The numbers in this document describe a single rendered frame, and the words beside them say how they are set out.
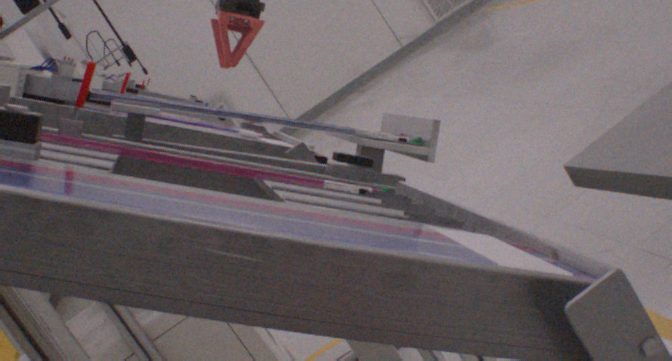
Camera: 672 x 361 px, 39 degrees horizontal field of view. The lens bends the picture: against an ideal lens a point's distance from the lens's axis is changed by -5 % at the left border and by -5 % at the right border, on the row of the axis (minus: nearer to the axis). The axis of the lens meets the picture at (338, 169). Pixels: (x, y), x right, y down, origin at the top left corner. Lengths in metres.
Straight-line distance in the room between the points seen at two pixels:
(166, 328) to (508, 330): 1.51
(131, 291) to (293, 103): 8.18
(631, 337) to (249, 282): 0.26
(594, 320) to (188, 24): 8.16
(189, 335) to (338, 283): 1.51
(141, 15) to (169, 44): 0.36
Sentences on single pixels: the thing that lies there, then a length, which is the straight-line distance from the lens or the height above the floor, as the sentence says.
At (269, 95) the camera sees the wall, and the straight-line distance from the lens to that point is 8.77.
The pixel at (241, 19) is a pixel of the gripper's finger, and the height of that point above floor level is 1.03.
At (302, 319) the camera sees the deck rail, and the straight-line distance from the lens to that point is 0.65.
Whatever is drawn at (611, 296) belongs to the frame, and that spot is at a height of 0.75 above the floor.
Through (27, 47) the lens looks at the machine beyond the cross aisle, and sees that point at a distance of 5.68.
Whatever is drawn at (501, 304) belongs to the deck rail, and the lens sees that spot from 0.68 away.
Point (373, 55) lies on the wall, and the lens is 8.93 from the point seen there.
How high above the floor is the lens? 1.02
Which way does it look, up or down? 10 degrees down
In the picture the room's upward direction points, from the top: 33 degrees counter-clockwise
